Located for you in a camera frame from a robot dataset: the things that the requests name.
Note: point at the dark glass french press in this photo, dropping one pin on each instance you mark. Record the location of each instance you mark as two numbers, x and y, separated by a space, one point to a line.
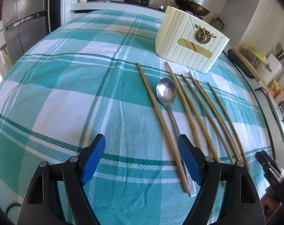
218 23

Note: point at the yellow snack packet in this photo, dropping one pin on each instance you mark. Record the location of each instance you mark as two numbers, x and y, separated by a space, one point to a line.
274 88

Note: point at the wire basket with vegetables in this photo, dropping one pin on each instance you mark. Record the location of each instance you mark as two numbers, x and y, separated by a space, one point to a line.
256 59

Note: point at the wooden cutting board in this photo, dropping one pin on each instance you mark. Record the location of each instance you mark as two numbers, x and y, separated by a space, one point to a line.
251 69

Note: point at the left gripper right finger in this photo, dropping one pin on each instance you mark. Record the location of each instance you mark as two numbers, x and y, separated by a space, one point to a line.
241 203

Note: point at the stainless steel spoon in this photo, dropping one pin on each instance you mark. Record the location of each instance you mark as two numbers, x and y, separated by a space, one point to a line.
166 93

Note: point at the grey refrigerator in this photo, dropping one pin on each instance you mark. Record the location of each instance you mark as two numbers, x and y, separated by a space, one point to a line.
25 24

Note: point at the black gas stove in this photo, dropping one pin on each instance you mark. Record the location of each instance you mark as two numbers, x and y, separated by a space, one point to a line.
142 3

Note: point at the bamboo chopstick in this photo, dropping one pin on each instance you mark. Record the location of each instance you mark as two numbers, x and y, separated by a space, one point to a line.
210 118
166 131
218 116
240 147
200 122
187 109

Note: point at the teal white plaid tablecloth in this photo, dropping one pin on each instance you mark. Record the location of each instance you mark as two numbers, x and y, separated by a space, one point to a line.
84 79

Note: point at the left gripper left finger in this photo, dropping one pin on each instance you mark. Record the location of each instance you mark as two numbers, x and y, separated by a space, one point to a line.
42 203

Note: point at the dark wok with lid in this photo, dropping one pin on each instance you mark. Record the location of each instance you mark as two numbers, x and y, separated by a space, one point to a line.
192 6

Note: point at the white knife block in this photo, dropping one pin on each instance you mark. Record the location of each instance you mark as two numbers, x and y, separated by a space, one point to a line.
275 67

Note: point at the cream ribbed utensil holder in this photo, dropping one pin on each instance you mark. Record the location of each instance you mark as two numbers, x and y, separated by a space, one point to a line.
188 41

